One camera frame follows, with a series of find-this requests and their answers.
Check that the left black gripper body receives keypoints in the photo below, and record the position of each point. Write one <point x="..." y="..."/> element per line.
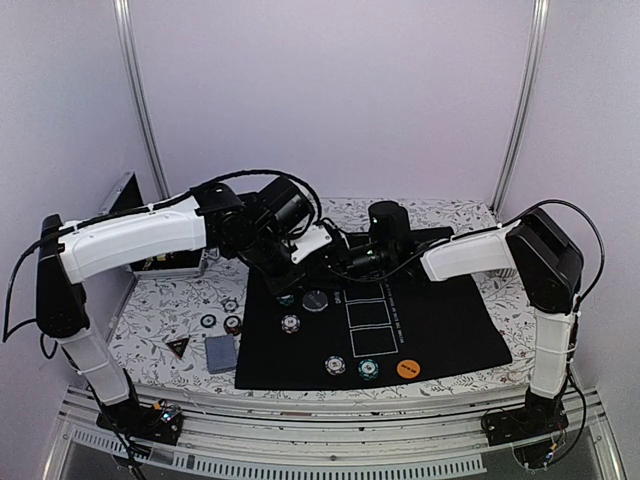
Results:
<point x="263" y="253"/>

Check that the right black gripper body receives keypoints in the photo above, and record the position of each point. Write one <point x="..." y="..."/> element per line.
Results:
<point x="365" y="263"/>

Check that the clear dealer button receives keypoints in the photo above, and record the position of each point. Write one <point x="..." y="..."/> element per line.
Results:
<point x="315" y="301"/>

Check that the white poker chip stack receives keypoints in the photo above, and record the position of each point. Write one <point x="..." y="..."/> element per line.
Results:
<point x="230" y="305"/>

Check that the orange big blind button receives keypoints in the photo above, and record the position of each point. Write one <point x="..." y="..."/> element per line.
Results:
<point x="408" y="369"/>

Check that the green poker chip stack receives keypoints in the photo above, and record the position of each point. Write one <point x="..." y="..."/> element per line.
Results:
<point x="208" y="321"/>

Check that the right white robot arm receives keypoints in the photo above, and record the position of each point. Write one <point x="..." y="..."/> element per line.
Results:
<point x="548" y="263"/>

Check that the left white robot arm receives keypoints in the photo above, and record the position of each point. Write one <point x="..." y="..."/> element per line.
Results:
<point x="75" y="251"/>

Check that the black poker mat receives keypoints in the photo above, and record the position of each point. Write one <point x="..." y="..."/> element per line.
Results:
<point x="444" y="326"/>

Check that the silver poker chip case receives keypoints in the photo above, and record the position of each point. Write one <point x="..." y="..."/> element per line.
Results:
<point x="155" y="261"/>

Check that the red poker chip stack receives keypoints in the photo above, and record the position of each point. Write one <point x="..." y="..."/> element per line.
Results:
<point x="233" y="325"/>

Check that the blue card deck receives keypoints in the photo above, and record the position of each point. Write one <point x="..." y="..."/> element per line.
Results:
<point x="221" y="354"/>

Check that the black triangular marker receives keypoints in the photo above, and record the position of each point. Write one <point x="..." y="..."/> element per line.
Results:
<point x="178" y="346"/>

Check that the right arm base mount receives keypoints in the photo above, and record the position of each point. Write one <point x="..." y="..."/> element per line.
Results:
<point x="538" y="416"/>

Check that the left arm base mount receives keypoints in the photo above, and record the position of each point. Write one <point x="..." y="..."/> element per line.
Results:
<point x="132" y="419"/>

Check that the left aluminium frame post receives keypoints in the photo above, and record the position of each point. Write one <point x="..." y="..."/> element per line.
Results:
<point x="125" y="30"/>

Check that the aluminium frame post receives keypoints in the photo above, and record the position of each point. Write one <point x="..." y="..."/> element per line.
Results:
<point x="125" y="30"/>
<point x="533" y="56"/>

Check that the right aluminium frame post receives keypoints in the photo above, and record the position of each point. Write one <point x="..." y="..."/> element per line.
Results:
<point x="533" y="56"/>

